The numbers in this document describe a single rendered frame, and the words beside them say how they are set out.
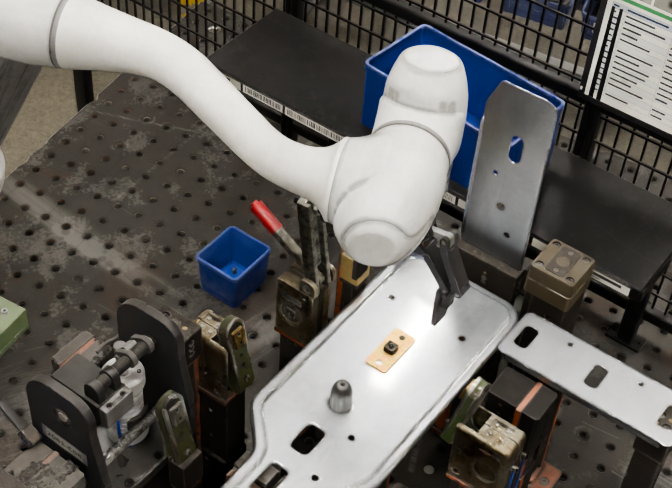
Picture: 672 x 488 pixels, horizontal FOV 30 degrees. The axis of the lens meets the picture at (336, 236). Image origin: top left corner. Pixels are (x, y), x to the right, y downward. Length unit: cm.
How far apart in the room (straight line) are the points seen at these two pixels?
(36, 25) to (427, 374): 74
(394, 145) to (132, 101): 139
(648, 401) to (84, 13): 97
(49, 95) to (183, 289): 166
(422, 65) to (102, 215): 115
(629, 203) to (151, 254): 90
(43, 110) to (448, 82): 250
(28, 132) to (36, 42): 216
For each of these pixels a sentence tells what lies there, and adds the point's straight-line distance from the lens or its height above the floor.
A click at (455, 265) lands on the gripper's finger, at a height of 124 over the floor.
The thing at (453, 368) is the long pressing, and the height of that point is 100.
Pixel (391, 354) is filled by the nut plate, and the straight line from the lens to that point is 187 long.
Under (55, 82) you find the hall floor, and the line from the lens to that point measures 396.
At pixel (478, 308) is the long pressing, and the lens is 196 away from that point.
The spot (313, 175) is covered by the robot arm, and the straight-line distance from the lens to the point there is 143.
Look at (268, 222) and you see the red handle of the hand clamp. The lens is 187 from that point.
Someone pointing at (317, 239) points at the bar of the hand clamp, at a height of 113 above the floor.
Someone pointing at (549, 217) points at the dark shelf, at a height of 103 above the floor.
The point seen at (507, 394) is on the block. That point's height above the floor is 98.
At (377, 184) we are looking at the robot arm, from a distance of 138.
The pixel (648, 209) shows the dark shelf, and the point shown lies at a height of 103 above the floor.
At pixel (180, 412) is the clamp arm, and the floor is 108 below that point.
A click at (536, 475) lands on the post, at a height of 71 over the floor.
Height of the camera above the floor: 244
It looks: 45 degrees down
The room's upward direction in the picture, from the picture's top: 5 degrees clockwise
